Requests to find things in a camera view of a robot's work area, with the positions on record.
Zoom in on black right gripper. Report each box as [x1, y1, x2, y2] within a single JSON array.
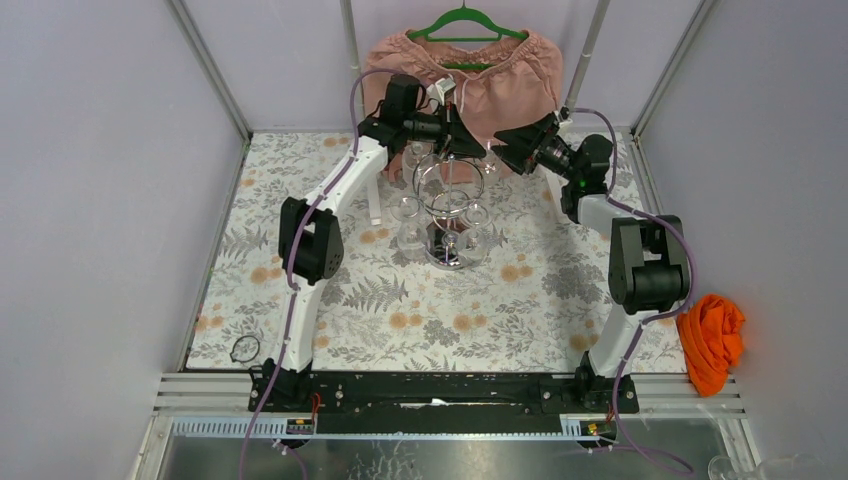
[[489, 114, 580, 184]]

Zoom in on chrome wine glass rack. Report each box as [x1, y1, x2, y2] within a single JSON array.
[[412, 154, 485, 271]]

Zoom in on clear wine glass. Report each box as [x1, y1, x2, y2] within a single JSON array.
[[457, 203, 492, 266], [391, 196, 426, 261], [477, 150, 501, 179]]

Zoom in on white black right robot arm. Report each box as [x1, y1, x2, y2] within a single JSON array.
[[493, 109, 692, 412]]

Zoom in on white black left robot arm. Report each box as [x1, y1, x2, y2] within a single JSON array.
[[268, 71, 484, 411]]

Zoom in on clear wine glass front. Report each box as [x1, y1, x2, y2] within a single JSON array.
[[457, 203, 492, 266]]

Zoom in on pink shorts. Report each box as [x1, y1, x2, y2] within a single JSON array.
[[364, 31, 564, 144]]

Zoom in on floral table mat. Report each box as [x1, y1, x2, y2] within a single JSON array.
[[186, 131, 687, 374]]

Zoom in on green clothes hanger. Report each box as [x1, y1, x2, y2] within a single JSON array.
[[405, 1, 529, 44]]

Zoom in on orange cloth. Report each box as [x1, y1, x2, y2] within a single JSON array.
[[676, 294, 747, 397]]

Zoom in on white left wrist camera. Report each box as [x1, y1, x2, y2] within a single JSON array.
[[426, 75, 456, 109]]

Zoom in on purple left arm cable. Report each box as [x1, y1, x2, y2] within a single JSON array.
[[237, 67, 432, 480]]

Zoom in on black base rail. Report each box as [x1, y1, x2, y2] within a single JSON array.
[[247, 365, 640, 435]]

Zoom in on black ring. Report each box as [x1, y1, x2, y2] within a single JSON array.
[[229, 334, 262, 366]]

